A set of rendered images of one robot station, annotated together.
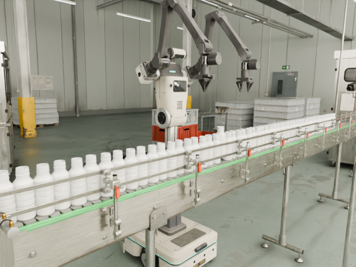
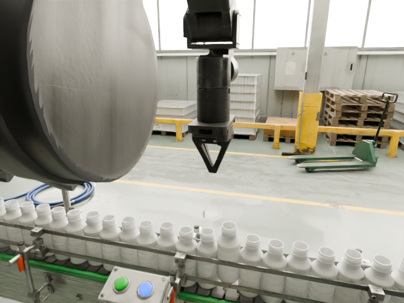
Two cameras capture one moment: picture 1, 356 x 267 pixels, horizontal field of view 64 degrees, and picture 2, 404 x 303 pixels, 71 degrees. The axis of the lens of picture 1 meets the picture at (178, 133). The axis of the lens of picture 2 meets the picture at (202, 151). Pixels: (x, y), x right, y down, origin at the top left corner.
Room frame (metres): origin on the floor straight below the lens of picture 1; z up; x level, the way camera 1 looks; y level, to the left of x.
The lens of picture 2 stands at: (1.96, 0.26, 1.59)
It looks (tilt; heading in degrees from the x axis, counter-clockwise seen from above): 18 degrees down; 241
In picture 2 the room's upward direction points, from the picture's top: straight up
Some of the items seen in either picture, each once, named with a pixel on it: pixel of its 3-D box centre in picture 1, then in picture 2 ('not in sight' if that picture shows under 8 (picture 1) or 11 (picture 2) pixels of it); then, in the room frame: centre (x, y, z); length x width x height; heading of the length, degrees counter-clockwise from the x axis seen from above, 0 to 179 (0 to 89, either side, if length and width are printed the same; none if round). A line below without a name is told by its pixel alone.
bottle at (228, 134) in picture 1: (227, 145); (207, 257); (1.64, -0.29, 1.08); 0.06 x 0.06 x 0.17
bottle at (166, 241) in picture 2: (238, 143); (168, 250); (1.72, -0.37, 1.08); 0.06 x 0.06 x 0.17
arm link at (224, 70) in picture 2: (205, 60); (214, 72); (1.71, -0.16, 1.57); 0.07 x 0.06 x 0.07; 46
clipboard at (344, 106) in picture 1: (347, 101); not in sight; (5.02, -2.96, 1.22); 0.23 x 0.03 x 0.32; 46
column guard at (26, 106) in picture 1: (27, 116); not in sight; (7.92, 4.22, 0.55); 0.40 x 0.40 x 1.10; 46
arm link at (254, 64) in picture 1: (250, 61); not in sight; (2.02, -0.49, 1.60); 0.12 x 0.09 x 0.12; 46
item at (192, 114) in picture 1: (175, 116); not in sight; (4.11, 0.04, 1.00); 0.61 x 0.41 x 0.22; 143
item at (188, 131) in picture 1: (175, 131); not in sight; (4.12, 0.03, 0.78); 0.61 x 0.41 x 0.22; 143
